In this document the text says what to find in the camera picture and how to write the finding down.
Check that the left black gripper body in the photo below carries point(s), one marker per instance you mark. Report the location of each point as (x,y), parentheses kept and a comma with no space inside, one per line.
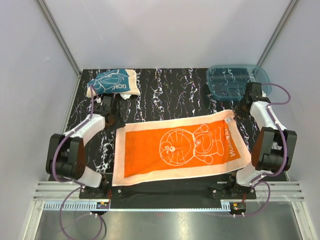
(118,122)

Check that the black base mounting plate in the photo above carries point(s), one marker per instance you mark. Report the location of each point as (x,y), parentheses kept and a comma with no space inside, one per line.
(190,193)

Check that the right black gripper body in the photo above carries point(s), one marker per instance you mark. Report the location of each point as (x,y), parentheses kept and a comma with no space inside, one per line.
(241,112)

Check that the blue transparent plastic tray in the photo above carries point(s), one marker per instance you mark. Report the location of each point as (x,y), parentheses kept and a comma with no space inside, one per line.
(228,82)

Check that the aluminium rail frame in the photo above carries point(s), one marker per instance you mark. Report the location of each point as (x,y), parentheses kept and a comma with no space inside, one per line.
(280,191)

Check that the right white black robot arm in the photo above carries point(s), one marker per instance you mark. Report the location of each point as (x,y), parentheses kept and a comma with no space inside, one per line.
(274,147)

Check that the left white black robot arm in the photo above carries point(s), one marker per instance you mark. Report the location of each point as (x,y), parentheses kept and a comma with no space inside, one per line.
(66,156)

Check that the teal Doraemon towel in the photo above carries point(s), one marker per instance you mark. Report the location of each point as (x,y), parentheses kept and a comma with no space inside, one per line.
(117,81)

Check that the orange Doraemon towel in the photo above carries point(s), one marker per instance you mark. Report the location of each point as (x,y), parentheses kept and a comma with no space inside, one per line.
(179,148)

